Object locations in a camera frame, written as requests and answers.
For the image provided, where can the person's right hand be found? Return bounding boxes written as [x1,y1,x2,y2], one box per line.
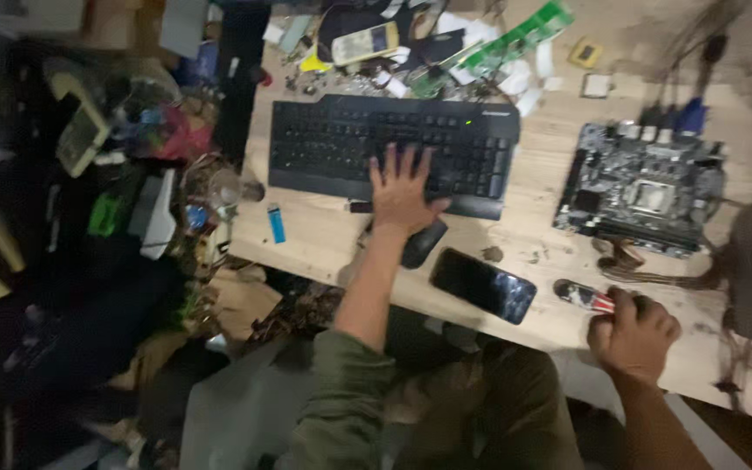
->
[587,286,683,387]

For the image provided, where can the person's left hand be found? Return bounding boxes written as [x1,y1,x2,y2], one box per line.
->
[368,144,453,237]

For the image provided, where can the grey computer motherboard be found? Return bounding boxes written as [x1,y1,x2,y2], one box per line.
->
[551,121,727,259]

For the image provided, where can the black smartphone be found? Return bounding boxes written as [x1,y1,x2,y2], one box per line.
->
[428,247,539,326]

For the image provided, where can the person's olive trousers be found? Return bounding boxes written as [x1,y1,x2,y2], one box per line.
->
[383,336,587,470]

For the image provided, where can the black computer mouse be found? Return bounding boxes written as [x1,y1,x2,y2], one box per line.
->
[401,218,449,270]

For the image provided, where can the silver square processor chip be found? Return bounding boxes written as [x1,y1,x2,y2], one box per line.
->
[580,72,614,100]

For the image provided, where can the scattered white paper scraps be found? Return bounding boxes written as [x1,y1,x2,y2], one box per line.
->
[376,10,566,118]

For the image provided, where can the yellow square processor chip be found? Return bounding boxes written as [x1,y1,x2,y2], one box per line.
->
[568,38,604,70]

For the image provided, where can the green circuit board strip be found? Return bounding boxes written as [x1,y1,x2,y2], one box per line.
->
[409,0,575,100]

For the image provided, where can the person's olive green sleeve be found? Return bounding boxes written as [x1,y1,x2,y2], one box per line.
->
[290,328,398,470]

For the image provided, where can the dark flat wallet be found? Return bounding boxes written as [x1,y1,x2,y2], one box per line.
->
[413,28,466,71]

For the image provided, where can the black computer keyboard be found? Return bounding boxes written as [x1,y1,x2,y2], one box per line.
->
[268,94,522,222]

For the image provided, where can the blue lighter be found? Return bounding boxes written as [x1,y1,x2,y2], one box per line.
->
[267,204,287,245]

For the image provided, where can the yellow old mobile phone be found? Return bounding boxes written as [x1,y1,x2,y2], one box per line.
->
[330,21,401,67]

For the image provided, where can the heap of electronic clutter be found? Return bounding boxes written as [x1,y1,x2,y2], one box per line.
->
[0,0,272,470]

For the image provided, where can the brown power cable bundle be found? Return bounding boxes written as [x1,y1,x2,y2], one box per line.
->
[594,236,729,292]

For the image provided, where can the blue monitor cable plug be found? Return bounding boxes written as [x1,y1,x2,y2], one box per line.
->
[675,97,710,137]

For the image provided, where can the bundle of black cables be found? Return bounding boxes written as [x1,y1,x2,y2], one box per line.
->
[637,0,752,128]

